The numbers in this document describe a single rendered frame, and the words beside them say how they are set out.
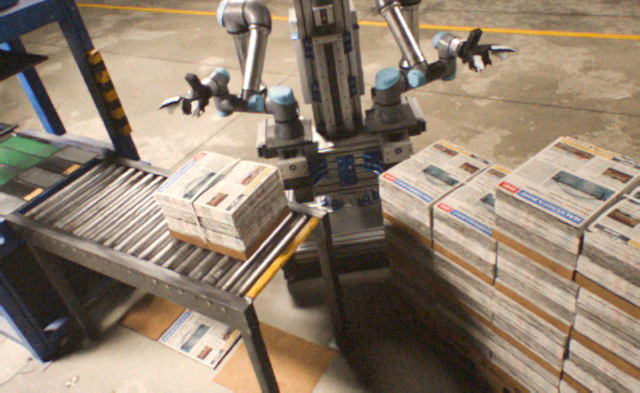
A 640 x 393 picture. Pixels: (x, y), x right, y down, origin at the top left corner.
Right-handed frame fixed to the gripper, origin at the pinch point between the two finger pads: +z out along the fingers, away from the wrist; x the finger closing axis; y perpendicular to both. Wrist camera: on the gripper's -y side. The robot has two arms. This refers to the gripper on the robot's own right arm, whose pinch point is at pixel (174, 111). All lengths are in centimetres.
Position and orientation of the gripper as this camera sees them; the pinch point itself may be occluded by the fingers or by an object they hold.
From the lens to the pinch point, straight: 208.8
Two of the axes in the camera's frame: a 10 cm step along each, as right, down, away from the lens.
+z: -3.7, 5.8, -7.2
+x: -9.3, -2.2, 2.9
